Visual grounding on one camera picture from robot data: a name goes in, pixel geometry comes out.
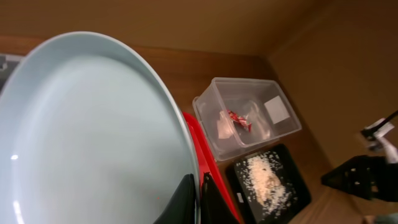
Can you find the red snack wrapper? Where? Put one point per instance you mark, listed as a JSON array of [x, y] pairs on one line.
[[241, 121]]

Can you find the grey dishwasher rack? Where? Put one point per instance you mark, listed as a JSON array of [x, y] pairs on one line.
[[8, 63]]

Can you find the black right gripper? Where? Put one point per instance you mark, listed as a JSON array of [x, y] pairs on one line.
[[365, 177]]

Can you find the pile of rice scraps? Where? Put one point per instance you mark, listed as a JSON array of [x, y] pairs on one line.
[[263, 176]]

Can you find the red plastic tray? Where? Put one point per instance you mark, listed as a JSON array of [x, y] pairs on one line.
[[207, 162]]

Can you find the white label on bin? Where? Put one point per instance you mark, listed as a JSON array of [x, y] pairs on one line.
[[277, 110]]

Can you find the white napkin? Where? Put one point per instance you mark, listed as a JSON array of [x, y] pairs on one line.
[[224, 125]]

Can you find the black food waste tray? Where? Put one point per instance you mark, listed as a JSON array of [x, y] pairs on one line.
[[251, 212]]

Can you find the large light blue plate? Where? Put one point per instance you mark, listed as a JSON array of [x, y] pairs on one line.
[[90, 134]]

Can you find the clear plastic waste bin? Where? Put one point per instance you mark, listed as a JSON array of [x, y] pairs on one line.
[[245, 97]]

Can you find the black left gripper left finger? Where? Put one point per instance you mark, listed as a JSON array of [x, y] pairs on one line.
[[181, 207]]

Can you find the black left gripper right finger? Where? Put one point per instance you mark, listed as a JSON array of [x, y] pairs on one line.
[[214, 209]]

